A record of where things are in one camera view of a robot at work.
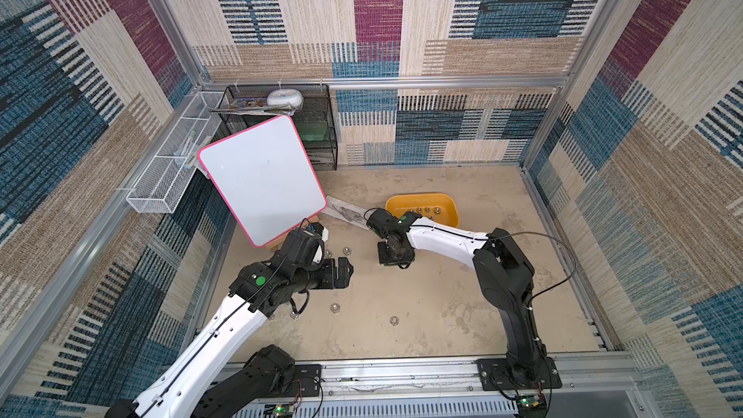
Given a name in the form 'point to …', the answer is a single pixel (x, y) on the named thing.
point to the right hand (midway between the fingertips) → (387, 259)
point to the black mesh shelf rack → (246, 108)
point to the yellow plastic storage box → (401, 203)
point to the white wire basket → (158, 187)
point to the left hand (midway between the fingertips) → (338, 268)
